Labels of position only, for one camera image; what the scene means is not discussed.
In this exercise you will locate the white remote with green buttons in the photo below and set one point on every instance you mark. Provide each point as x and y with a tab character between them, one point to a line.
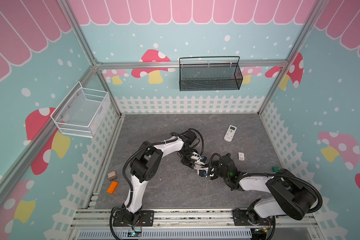
199	162

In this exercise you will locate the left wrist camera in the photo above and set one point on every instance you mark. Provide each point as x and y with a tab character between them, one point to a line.
195	156

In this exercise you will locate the white wire mesh basket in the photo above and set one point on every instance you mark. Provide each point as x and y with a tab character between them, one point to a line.
81	112

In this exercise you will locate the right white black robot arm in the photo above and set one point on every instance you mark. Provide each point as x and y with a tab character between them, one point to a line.
291	196

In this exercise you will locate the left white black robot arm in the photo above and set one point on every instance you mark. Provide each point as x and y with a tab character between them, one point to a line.
142	167

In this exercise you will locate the brown toy block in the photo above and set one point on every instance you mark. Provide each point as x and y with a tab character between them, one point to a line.
112	176

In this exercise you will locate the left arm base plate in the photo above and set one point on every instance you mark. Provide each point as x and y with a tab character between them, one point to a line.
125	218

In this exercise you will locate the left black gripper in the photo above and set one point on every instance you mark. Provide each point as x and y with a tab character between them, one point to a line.
187	162

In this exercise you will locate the white air conditioner remote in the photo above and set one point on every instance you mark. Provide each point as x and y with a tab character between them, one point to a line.
230	133

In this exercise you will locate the black wire mesh basket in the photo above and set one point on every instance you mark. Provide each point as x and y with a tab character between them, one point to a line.
218	73

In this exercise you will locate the green toy brick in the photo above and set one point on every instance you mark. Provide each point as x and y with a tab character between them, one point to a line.
276	169

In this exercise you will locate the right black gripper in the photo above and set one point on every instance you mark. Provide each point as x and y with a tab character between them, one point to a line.
212	169

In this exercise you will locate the white battery cover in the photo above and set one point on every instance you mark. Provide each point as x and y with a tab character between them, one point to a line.
241	156

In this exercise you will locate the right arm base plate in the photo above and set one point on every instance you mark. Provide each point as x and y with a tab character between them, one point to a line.
243	217

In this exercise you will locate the orange toy brick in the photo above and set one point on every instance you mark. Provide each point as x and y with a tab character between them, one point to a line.
113	186

